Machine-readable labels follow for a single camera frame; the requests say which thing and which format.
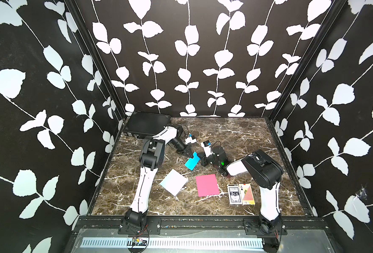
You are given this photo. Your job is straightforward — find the blue square paper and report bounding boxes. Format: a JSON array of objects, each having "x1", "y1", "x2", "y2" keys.
[{"x1": 184, "y1": 152, "x2": 200, "y2": 171}]

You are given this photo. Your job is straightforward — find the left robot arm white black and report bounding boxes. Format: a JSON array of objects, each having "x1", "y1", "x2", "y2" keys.
[{"x1": 124, "y1": 124, "x2": 193, "y2": 230}]

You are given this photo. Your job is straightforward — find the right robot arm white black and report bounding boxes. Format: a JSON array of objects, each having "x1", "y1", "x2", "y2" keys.
[{"x1": 198, "y1": 145, "x2": 283, "y2": 234}]

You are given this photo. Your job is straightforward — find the white square paper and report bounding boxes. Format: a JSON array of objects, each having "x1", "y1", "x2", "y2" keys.
[{"x1": 160, "y1": 169, "x2": 188, "y2": 196}]

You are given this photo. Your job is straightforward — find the playing card deck box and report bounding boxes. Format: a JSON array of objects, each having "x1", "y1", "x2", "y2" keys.
[{"x1": 228, "y1": 184, "x2": 243, "y2": 205}]

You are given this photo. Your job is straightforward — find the red playing card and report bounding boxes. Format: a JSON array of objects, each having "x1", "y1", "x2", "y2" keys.
[{"x1": 239, "y1": 184, "x2": 256, "y2": 205}]

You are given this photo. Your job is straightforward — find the black case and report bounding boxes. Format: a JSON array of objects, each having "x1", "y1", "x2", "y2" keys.
[{"x1": 123, "y1": 111, "x2": 171, "y2": 139}]

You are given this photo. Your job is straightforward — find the small circuit board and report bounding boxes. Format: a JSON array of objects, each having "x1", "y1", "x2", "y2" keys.
[{"x1": 128, "y1": 238, "x2": 148, "y2": 248}]

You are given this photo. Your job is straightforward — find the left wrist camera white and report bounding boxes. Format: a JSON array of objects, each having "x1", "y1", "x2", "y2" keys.
[{"x1": 185, "y1": 134, "x2": 197, "y2": 144}]

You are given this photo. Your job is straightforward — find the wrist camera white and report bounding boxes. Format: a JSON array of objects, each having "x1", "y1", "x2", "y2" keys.
[
  {"x1": 201, "y1": 140, "x2": 212, "y2": 157},
  {"x1": 185, "y1": 134, "x2": 197, "y2": 144}
]

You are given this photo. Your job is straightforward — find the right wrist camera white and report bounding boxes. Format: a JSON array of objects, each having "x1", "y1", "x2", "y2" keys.
[{"x1": 201, "y1": 140, "x2": 212, "y2": 157}]

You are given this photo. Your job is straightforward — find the black front rail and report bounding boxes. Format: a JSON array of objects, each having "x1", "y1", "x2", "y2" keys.
[{"x1": 73, "y1": 216, "x2": 329, "y2": 237}]

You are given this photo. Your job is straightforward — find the white slotted cable duct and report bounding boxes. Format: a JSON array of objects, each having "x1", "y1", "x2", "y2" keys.
[{"x1": 80, "y1": 237, "x2": 263, "y2": 250}]

